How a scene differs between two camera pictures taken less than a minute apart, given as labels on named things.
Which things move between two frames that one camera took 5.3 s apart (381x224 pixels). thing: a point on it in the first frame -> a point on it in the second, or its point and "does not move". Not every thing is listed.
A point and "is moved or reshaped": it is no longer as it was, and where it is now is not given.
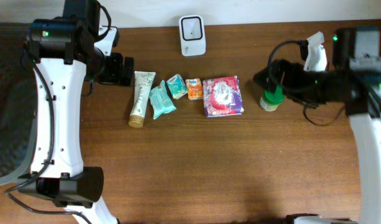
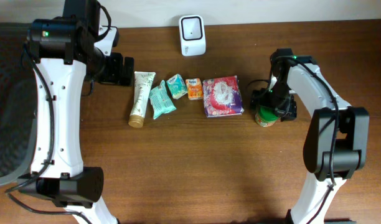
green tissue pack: [177, 86] does not move
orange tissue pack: [194, 89] does not move
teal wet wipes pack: [160, 101] does not move
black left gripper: [116, 76] does not move
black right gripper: [294, 88] -> [286, 111]
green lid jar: [269, 101] is moved or reshaped
